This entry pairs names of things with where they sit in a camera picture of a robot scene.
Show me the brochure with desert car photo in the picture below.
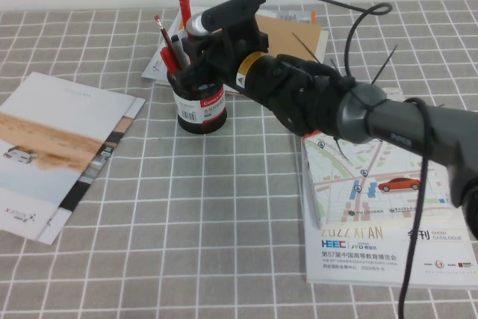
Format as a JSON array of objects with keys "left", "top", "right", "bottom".
[{"left": 0, "top": 71, "right": 137, "bottom": 241}]

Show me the white brochure with black stripe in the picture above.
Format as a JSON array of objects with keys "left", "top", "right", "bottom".
[{"left": 37, "top": 96, "right": 146, "bottom": 246}]

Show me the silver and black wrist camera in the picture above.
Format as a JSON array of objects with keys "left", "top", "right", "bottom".
[{"left": 185, "top": 0, "right": 267, "bottom": 38}]

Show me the thick red pen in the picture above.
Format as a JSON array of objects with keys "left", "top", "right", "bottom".
[{"left": 160, "top": 47, "right": 179, "bottom": 74}]

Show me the white folded leaflet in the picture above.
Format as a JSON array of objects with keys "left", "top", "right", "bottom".
[{"left": 140, "top": 48, "right": 169, "bottom": 87}]

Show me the brown kraft notebook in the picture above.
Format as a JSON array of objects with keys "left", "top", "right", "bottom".
[{"left": 255, "top": 14, "right": 323, "bottom": 64}]

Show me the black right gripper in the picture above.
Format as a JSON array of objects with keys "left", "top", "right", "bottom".
[{"left": 174, "top": 16, "right": 270, "bottom": 90}]

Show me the slim red pen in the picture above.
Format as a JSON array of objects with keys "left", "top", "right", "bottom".
[{"left": 178, "top": 0, "right": 192, "bottom": 31}]

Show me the white show catalogue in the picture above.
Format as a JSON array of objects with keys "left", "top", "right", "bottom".
[{"left": 300, "top": 87, "right": 478, "bottom": 291}]

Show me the grey checked tablecloth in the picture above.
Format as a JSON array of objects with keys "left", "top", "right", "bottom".
[{"left": 0, "top": 0, "right": 478, "bottom": 319}]

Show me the black camera cable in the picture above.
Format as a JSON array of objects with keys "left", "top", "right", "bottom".
[{"left": 257, "top": 0, "right": 436, "bottom": 319}]

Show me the grey pen with black cap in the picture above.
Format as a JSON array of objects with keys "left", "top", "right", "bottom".
[{"left": 170, "top": 34, "right": 190, "bottom": 69}]

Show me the pencil with red eraser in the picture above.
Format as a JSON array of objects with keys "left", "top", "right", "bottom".
[{"left": 154, "top": 15, "right": 187, "bottom": 70}]

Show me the black mesh pen holder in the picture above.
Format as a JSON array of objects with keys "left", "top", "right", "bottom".
[{"left": 167, "top": 63, "right": 228, "bottom": 135}]

